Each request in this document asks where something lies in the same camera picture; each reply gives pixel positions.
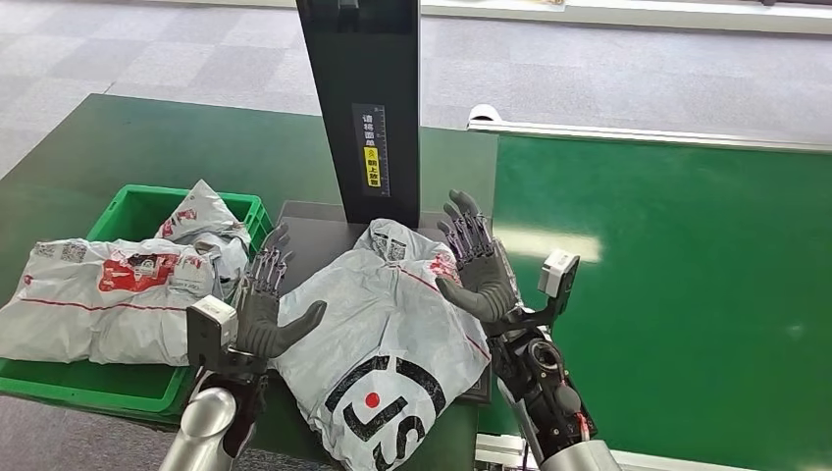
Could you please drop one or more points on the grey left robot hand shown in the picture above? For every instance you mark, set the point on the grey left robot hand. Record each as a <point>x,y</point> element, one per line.
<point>257,325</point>

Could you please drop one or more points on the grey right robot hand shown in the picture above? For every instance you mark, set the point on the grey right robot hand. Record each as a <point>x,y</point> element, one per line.
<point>487,286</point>

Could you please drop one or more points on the grey package with black print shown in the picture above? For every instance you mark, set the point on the grey package with black print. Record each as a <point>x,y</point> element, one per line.
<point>377,312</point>

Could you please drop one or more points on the small grey package red print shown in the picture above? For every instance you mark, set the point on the small grey package red print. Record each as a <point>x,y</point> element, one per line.
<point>205,218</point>

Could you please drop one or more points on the green plastic basket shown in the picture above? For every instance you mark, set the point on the green plastic basket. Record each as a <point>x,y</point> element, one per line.
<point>130,387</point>

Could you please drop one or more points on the large grey package red print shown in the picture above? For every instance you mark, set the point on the large grey package red print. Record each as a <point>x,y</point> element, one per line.
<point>97,318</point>

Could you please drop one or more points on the black weighing scale with column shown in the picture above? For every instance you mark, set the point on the black weighing scale with column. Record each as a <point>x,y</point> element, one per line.
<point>364,65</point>

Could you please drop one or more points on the white conveyor roller cap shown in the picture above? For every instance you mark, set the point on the white conveyor roller cap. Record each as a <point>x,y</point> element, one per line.
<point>485,115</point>

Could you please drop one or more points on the black and yellow column label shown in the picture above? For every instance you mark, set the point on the black and yellow column label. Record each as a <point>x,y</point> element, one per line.
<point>372,149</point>

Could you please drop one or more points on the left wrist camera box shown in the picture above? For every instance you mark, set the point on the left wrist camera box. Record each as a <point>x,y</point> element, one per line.
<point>211,318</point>

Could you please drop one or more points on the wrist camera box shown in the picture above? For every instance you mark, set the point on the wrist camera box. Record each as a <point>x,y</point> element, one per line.
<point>211,318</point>
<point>558,270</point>

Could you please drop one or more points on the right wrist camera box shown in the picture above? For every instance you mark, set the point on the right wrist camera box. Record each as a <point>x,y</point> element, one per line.
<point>558,270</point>

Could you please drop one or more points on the short aluminium conveyor frame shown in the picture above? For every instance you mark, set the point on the short aluminium conveyor frame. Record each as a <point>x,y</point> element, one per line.
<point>500,452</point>

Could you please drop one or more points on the long aluminium conveyor rail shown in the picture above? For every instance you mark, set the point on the long aluminium conveyor rail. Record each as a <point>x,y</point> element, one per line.
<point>650,135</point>

